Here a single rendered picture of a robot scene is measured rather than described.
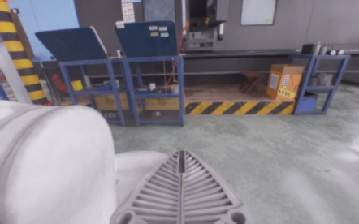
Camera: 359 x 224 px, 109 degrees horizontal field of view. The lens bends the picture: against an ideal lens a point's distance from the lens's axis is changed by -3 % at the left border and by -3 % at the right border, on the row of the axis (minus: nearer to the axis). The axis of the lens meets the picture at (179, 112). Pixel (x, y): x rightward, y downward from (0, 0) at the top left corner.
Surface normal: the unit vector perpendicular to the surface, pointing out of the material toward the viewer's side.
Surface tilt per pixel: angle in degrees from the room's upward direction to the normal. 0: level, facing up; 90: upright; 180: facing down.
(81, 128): 84
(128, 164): 70
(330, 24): 87
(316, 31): 87
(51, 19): 87
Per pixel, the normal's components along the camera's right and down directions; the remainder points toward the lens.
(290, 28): -0.07, 0.36
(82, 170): 1.00, -0.03
